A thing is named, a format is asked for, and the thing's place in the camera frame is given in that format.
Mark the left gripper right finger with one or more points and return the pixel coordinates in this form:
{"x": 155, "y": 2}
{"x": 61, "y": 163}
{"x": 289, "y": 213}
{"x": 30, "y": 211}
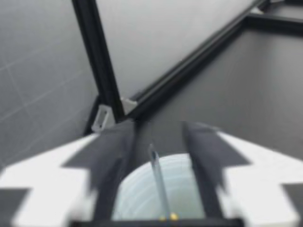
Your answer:
{"x": 234, "y": 170}

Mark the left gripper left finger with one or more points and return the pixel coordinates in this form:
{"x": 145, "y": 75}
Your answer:
{"x": 71, "y": 170}

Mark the screwdriver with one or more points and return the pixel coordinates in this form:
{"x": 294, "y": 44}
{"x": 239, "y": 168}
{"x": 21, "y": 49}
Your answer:
{"x": 159, "y": 179}

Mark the black frame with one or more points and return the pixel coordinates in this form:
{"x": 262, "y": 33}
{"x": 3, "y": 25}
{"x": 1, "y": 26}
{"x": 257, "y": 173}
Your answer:
{"x": 146, "y": 89}

